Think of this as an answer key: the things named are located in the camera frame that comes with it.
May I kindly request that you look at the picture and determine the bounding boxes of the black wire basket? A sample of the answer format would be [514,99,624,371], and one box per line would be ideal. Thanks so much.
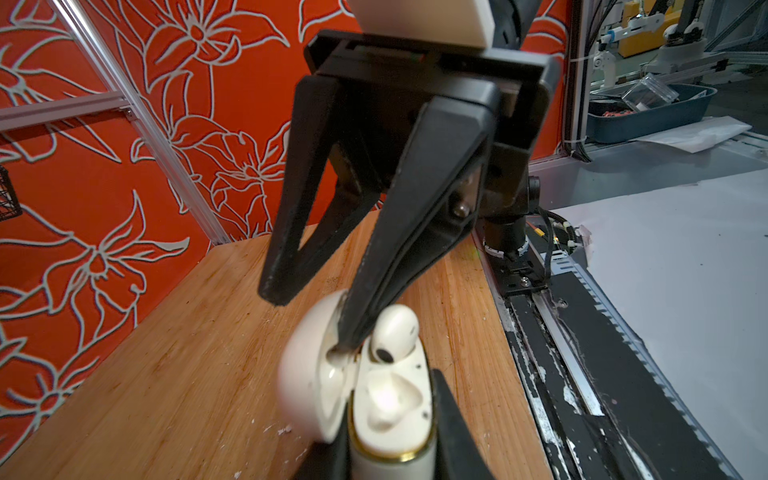
[0,166,23,221]

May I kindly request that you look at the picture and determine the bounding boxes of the white earbud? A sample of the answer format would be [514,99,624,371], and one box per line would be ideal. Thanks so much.
[370,304,419,364]

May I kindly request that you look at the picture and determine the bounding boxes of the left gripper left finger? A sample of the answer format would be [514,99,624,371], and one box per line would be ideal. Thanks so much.
[293,415,350,480]

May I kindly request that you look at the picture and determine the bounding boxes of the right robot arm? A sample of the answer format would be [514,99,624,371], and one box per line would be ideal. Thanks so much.
[258,1,561,352]

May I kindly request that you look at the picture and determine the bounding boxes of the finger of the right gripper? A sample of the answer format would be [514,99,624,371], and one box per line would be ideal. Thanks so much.
[337,97,496,351]
[258,75,383,306]

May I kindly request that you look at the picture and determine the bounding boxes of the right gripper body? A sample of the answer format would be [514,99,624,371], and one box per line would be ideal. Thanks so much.
[304,30,561,150]

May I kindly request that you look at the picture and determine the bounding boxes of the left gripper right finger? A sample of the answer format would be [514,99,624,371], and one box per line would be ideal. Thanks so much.
[431,369,494,480]

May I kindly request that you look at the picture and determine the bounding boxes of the blue plastic tray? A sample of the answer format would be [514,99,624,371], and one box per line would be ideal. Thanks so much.
[586,84,718,144]

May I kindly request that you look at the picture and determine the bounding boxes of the white earbud charging case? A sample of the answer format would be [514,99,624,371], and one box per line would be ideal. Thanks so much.
[277,290,437,479]

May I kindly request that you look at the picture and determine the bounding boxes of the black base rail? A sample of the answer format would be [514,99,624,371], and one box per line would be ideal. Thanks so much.
[474,226,737,479]

